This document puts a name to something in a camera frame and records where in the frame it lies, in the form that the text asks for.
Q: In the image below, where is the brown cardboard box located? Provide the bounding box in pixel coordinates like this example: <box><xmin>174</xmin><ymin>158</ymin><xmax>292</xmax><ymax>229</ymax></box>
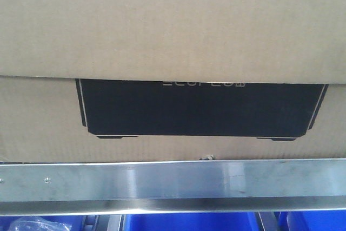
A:
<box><xmin>1</xmin><ymin>0</ymin><xmax>345</xmax><ymax>162</ymax></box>

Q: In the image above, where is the blue plastic bin centre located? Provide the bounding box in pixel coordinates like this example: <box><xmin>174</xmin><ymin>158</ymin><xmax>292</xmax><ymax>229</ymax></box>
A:
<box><xmin>123</xmin><ymin>212</ymin><xmax>260</xmax><ymax>231</ymax></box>

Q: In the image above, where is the blue plastic bin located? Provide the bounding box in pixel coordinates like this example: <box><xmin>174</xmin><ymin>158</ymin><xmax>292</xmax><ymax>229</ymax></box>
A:
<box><xmin>123</xmin><ymin>212</ymin><xmax>260</xmax><ymax>231</ymax></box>
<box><xmin>1</xmin><ymin>215</ymin><xmax>85</xmax><ymax>230</ymax></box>
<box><xmin>275</xmin><ymin>210</ymin><xmax>345</xmax><ymax>231</ymax></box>

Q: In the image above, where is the blue plastic bin left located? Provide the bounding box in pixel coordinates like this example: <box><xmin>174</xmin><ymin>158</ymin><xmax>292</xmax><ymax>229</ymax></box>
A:
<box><xmin>1</xmin><ymin>215</ymin><xmax>85</xmax><ymax>230</ymax></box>

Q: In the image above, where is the clear plastic bag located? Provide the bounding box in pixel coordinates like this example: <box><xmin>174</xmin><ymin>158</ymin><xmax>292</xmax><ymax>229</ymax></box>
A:
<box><xmin>8</xmin><ymin>218</ymin><xmax>72</xmax><ymax>231</ymax></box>

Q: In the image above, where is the blue plastic bin right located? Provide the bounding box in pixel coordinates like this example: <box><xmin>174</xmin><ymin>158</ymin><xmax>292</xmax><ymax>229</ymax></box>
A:
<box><xmin>275</xmin><ymin>210</ymin><xmax>345</xmax><ymax>231</ymax></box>

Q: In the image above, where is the metal shelf upright post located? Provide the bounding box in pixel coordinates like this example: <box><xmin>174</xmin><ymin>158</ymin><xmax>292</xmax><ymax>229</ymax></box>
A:
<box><xmin>255</xmin><ymin>212</ymin><xmax>281</xmax><ymax>231</ymax></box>

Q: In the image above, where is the metal shelf rail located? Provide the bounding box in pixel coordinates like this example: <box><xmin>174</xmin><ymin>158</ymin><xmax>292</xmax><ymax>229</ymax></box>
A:
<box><xmin>1</xmin><ymin>159</ymin><xmax>345</xmax><ymax>216</ymax></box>

